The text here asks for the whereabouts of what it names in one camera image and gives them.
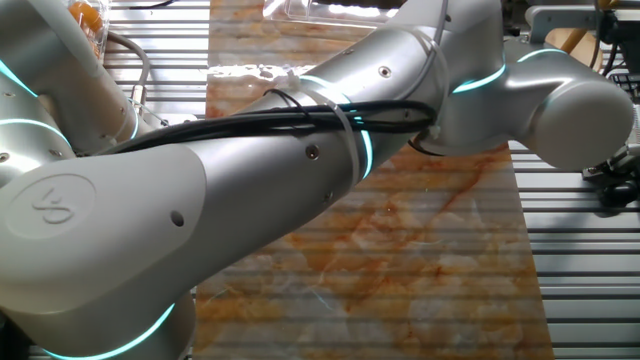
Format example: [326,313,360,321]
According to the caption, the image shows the orange marble pattern mat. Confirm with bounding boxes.
[192,0,555,360]

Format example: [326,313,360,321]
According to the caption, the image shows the wooden mug tree stand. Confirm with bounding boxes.
[543,0,621,72]

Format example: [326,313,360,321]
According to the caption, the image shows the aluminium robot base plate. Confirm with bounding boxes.
[142,112,200,127]

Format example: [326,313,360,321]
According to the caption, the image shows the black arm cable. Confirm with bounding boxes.
[99,88,440,157]

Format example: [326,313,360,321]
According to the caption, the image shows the clear plastic tray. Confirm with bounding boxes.
[262,0,401,26]

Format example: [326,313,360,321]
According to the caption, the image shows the black camera clamp mount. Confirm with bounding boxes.
[581,144,640,207]

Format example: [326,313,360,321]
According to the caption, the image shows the grey hose with metal connector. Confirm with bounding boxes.
[107,30,151,110]

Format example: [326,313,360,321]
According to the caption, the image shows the black keyboard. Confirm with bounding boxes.
[607,72,640,101]

